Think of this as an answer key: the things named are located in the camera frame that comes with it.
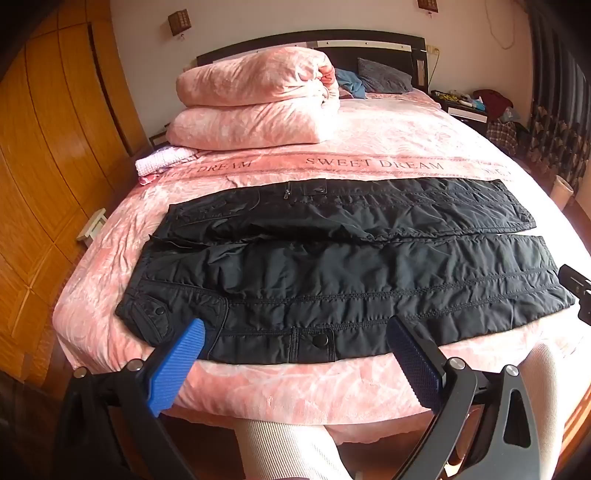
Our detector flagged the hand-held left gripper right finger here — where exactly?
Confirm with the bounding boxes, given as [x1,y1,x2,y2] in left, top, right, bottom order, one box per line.
[386,316,557,480]

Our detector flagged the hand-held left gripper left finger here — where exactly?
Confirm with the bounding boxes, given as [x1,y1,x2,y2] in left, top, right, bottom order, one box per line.
[54,318,206,480]

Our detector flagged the black padded pants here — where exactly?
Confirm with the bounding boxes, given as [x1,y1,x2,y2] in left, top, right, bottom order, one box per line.
[115,176,575,365]

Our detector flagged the white cup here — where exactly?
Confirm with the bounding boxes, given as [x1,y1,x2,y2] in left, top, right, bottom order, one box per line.
[554,175,575,211]

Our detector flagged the person's right leg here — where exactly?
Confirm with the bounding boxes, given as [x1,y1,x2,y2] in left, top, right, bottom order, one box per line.
[519,344,562,480]

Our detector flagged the person's leg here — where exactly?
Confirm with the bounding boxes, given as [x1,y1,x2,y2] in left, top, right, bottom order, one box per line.
[519,344,562,480]
[235,418,357,480]

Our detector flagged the person's left leg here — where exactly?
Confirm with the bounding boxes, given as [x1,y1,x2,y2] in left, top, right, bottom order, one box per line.
[235,418,357,480]

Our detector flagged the plaid cloth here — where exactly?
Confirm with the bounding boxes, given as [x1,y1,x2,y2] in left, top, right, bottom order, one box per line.
[485,121,519,156]

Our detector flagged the small white stool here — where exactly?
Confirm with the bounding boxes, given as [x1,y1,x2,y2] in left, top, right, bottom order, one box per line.
[76,209,108,241]

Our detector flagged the dark patterned curtain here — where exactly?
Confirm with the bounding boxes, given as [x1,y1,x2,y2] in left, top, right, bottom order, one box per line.
[526,0,591,182]

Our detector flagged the dark red garment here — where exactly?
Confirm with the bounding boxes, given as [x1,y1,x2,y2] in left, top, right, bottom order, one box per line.
[473,89,514,119]

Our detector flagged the dark nightstand with white trim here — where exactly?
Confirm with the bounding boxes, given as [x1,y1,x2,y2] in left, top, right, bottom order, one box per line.
[431,90,490,136]

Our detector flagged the pink white knit cloth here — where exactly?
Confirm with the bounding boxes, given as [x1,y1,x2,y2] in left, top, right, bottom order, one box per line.
[135,147,199,186]

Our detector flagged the bed with pink floral bedspread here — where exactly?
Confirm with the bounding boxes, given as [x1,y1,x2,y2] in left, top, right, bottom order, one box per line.
[52,88,591,444]

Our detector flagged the small dark bedside table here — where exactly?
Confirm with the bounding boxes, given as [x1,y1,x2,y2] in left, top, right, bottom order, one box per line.
[148,124,170,151]

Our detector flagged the wooden wardrobe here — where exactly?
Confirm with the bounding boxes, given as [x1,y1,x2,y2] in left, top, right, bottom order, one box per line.
[0,18,153,384]

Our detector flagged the grey pillow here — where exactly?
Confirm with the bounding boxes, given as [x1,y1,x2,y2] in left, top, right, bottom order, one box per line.
[358,58,414,94]

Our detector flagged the folded pink quilt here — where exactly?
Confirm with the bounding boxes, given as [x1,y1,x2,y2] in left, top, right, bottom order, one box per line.
[166,46,341,151]

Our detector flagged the blue garment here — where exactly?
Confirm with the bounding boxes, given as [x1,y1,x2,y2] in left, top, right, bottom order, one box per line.
[335,68,370,99]

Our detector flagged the dark wooden headboard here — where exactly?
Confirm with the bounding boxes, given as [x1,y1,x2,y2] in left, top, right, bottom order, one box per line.
[196,30,428,90]

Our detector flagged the thin wall cable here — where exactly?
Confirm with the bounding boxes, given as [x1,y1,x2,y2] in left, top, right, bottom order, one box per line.
[485,0,516,49]

